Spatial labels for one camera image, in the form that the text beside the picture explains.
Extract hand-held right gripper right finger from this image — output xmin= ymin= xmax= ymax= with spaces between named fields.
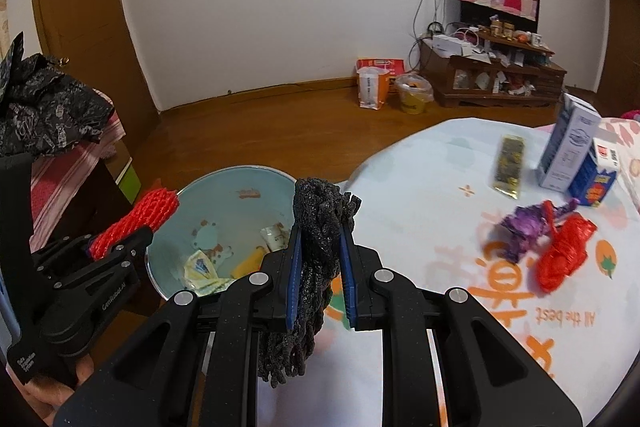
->
xmin=337 ymin=227 xmax=583 ymax=427

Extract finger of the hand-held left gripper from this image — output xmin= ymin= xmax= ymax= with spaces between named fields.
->
xmin=50 ymin=227 xmax=154 ymax=293
xmin=31 ymin=234 xmax=98 ymax=276

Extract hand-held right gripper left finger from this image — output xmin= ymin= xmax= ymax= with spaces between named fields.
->
xmin=52 ymin=227 xmax=305 ymax=427

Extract red foam net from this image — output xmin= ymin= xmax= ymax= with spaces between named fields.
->
xmin=90 ymin=187 xmax=180 ymax=260

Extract yellow stick packet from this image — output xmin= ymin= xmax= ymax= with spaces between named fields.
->
xmin=230 ymin=246 xmax=264 ymax=279

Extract black foam net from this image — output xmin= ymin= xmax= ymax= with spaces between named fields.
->
xmin=257 ymin=177 xmax=362 ymax=390

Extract pale printed wrapper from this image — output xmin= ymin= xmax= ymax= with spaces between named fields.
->
xmin=181 ymin=251 xmax=236 ymax=294

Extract light blue trash bin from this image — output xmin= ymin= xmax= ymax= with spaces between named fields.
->
xmin=145 ymin=165 xmax=301 ymax=300

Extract person's left hand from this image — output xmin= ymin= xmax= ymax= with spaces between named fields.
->
xmin=22 ymin=353 xmax=97 ymax=424

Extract small white packet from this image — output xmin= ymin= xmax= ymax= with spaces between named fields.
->
xmin=260 ymin=227 xmax=291 ymax=252

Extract pink striped cloth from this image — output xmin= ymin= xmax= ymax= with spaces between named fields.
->
xmin=30 ymin=89 xmax=126 ymax=228

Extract white printed tablecloth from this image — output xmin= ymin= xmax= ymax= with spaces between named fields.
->
xmin=320 ymin=118 xmax=640 ymax=427

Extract black printed cloth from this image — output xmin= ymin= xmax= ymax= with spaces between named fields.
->
xmin=0 ymin=32 xmax=115 ymax=158

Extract purple crumpled wrapper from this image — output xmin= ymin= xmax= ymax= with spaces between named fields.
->
xmin=500 ymin=199 xmax=578 ymax=263

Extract white orange paper bag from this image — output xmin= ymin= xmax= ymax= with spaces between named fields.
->
xmin=357 ymin=67 xmax=390 ymax=110

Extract yellow bucket in plastic bag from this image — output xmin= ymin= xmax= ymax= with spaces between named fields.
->
xmin=395 ymin=74 xmax=435 ymax=115

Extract gold foil wrapper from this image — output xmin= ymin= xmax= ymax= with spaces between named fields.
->
xmin=492 ymin=134 xmax=526 ymax=198

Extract wooden television cabinet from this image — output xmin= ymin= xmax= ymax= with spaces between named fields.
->
xmin=419 ymin=29 xmax=568 ymax=108

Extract red plastic bag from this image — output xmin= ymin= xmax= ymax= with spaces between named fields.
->
xmin=535 ymin=201 xmax=598 ymax=293

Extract brown wooden door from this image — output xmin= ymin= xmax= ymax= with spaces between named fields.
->
xmin=30 ymin=0 xmax=161 ymax=158

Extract grey-white tall carton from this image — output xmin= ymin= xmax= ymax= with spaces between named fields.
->
xmin=537 ymin=93 xmax=602 ymax=194

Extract white device box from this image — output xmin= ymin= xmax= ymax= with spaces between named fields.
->
xmin=432 ymin=34 xmax=473 ymax=58

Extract blue white milk carton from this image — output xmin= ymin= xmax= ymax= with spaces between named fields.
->
xmin=567 ymin=137 xmax=626 ymax=208

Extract black television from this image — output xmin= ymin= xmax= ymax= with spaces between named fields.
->
xmin=460 ymin=0 xmax=540 ymax=35

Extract pink heart print blanket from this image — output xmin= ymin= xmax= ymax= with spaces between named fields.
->
xmin=600 ymin=109 xmax=640 ymax=208

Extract brown wooden wardrobe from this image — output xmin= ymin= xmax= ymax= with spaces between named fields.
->
xmin=582 ymin=0 xmax=640 ymax=108

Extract white power cables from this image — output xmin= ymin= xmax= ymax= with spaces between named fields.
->
xmin=410 ymin=0 xmax=448 ymax=70

